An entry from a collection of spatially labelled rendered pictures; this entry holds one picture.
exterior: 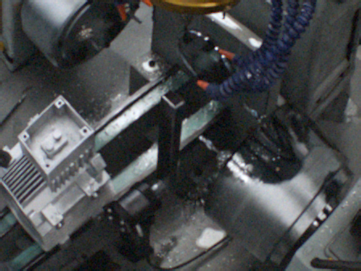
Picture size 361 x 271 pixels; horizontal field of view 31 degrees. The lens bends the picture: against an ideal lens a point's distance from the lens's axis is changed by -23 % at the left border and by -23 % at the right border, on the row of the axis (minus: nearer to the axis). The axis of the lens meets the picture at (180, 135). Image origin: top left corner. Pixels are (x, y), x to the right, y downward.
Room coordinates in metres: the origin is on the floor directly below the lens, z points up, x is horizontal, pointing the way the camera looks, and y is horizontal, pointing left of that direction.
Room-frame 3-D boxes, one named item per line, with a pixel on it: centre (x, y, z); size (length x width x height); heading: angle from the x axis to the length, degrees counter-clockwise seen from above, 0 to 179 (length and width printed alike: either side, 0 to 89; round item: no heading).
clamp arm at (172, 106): (0.65, 0.02, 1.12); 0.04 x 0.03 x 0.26; 139
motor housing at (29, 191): (0.60, 0.23, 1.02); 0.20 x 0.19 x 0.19; 140
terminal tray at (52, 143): (0.63, 0.21, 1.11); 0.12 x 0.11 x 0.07; 140
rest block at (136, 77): (0.96, 0.07, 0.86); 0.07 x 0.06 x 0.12; 49
